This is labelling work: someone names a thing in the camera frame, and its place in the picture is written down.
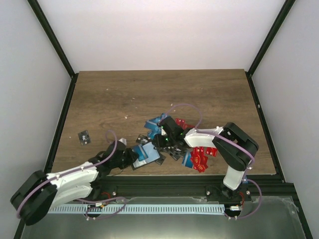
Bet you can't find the blue card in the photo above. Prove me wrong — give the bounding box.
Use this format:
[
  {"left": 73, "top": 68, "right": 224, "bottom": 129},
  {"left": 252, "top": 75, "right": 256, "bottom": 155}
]
[
  {"left": 144, "top": 113, "right": 167, "bottom": 130},
  {"left": 132, "top": 144, "right": 148, "bottom": 161},
  {"left": 182, "top": 151, "right": 193, "bottom": 168}
]

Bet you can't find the black leather card holder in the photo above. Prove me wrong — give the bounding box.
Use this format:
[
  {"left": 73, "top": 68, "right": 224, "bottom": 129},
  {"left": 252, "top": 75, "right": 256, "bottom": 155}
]
[{"left": 132, "top": 134, "right": 166, "bottom": 170}]

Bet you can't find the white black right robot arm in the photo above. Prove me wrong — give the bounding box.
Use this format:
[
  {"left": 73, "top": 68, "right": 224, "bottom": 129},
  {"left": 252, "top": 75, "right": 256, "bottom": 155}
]
[{"left": 151, "top": 117, "right": 259, "bottom": 201}]

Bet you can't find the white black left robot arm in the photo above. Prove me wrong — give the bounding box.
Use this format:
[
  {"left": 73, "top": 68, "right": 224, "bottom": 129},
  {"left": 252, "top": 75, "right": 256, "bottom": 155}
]
[{"left": 10, "top": 141, "right": 139, "bottom": 226}]

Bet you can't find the blue card beside red cards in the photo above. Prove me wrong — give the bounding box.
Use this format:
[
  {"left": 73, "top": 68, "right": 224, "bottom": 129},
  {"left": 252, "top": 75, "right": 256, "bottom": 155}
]
[{"left": 182, "top": 151, "right": 193, "bottom": 168}]

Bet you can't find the red VIP card front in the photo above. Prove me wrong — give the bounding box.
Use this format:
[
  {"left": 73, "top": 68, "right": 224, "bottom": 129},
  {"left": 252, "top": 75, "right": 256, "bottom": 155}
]
[{"left": 190, "top": 155, "right": 208, "bottom": 173}]

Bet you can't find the lone black VIP card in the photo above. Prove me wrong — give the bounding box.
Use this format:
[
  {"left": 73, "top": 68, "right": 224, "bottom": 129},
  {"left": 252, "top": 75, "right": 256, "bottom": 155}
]
[{"left": 78, "top": 130, "right": 91, "bottom": 146}]

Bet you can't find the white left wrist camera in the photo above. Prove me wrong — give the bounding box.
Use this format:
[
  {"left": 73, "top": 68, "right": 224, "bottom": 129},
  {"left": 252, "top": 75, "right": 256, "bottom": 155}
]
[{"left": 118, "top": 138, "right": 127, "bottom": 146}]

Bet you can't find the black front frame rail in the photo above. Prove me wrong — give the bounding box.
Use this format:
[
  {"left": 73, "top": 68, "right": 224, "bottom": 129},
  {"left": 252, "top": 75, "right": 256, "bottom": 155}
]
[{"left": 32, "top": 174, "right": 295, "bottom": 200}]

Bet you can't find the light blue slotted cable duct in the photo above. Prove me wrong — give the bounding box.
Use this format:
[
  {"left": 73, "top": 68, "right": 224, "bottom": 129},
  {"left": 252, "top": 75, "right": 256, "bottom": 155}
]
[{"left": 49, "top": 204, "right": 225, "bottom": 215}]

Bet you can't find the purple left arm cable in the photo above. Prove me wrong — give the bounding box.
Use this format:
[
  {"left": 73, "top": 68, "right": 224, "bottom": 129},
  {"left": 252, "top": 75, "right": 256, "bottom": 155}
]
[{"left": 16, "top": 129, "right": 118, "bottom": 220}]

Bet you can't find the black left frame post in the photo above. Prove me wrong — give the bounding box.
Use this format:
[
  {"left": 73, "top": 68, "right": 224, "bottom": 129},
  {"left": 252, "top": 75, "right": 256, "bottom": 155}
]
[{"left": 27, "top": 0, "right": 75, "bottom": 79}]

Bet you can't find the black aluminium frame post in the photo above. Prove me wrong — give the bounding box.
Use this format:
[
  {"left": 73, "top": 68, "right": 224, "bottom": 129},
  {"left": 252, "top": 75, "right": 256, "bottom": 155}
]
[{"left": 248, "top": 0, "right": 296, "bottom": 75}]

